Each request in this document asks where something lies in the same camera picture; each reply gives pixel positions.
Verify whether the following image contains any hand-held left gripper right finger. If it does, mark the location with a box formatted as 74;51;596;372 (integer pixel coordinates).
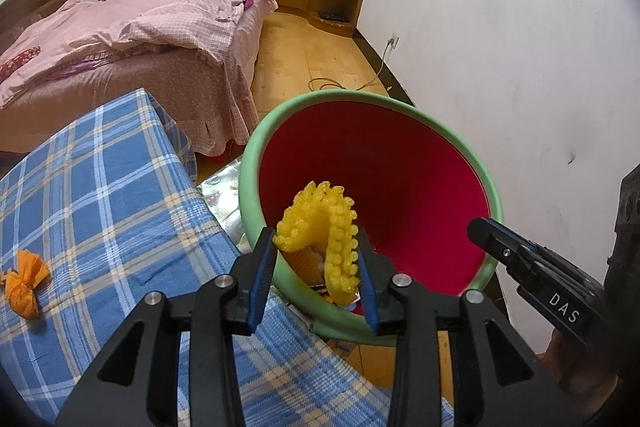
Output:
355;234;581;427

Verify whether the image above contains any blue plaid tablecloth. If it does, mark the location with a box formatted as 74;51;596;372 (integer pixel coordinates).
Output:
0;88;463;427

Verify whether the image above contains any red floral pillow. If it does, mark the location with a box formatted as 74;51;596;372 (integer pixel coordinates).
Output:
0;47;41;82

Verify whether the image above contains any floor cable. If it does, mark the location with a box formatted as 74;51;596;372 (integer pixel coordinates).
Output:
307;41;396;92

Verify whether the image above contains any wooden bed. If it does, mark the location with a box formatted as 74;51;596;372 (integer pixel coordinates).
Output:
0;0;278;158

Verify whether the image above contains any pink duvet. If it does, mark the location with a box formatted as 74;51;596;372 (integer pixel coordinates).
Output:
0;0;278;108

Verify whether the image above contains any person's right hand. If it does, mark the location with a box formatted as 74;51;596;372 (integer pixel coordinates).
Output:
542;331;618;390

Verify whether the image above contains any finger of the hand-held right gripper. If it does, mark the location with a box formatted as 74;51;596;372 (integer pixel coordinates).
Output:
467;217;543;290
487;219;601;289

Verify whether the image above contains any silver foil sheet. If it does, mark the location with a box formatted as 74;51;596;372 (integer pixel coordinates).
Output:
196;157;253;255

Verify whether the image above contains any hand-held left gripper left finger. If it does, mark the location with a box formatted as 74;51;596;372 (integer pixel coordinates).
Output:
52;227;278;427

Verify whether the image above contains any red bin with green rim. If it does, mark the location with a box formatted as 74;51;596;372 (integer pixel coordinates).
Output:
238;89;503;348

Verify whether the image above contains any yellow foam net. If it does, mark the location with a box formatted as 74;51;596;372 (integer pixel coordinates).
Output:
274;180;362;306

